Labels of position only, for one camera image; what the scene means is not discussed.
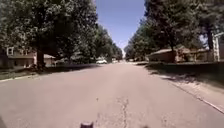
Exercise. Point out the white car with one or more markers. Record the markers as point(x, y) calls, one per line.
point(101, 61)

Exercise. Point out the grey asphalt road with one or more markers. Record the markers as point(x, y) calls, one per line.
point(100, 86)

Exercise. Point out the low brown house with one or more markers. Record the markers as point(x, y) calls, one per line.
point(165, 55)

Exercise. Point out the robot's own part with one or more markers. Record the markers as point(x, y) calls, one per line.
point(86, 125)

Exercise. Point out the row of trees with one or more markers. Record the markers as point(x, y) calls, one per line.
point(166, 23)
point(50, 26)

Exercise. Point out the pale concrete roadside strip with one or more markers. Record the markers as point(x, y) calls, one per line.
point(200, 90)

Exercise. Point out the house with pale walls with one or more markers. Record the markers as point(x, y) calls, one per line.
point(20, 59)

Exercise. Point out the shaded grass verge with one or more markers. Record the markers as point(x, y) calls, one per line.
point(20, 72)

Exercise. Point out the white building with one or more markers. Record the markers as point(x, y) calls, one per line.
point(218, 46)

